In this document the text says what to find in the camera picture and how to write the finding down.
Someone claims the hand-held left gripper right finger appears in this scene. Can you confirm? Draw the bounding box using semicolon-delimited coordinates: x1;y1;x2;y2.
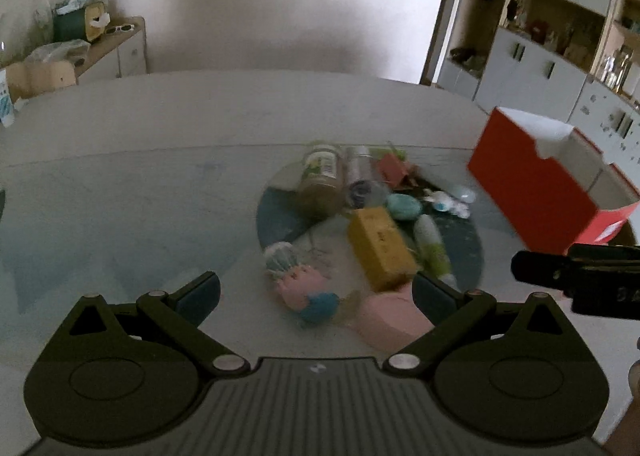
382;272;576;381

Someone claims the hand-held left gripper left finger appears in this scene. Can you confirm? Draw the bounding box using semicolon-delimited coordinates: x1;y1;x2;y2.
65;271;252;379

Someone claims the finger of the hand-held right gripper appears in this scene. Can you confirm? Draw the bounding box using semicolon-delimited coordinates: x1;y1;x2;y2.
570;243;640;262
511;250;640;289

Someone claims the pink box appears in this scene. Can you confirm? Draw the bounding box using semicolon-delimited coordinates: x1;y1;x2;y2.
357;288;433;352

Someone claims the white and green tube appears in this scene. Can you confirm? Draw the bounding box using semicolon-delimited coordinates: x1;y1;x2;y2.
414;213;457;287

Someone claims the red cardboard box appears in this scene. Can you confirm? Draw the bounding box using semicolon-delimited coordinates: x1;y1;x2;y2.
467;106;640;257

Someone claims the white teal round toy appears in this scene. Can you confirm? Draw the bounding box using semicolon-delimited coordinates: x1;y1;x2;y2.
264;241;302;281

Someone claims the small white figurine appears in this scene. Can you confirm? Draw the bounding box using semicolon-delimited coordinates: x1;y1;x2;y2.
425;188;471;220

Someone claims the pink and blue plush toy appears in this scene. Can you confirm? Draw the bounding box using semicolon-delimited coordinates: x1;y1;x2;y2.
276;263;342;326

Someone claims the glass jar with green lid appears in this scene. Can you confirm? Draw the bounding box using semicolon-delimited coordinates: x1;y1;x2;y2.
295;142;347;217

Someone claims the white sideboard cabinet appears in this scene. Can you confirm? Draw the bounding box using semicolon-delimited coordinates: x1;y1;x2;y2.
74;16;148;85

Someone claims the blue white packet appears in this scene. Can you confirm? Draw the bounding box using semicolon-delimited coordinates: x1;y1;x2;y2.
0;67;17;128

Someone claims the clear plastic bag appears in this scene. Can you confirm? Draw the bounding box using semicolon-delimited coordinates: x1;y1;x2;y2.
25;38;92;68

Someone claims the yellow tissue box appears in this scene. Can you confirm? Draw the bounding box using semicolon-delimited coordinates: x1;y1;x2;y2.
84;2;112;42

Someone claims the green tissue box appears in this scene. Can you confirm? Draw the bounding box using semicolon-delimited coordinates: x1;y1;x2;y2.
52;6;92;43

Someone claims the white wall cabinet unit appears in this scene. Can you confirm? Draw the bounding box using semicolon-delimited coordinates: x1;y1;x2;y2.
432;0;640;163

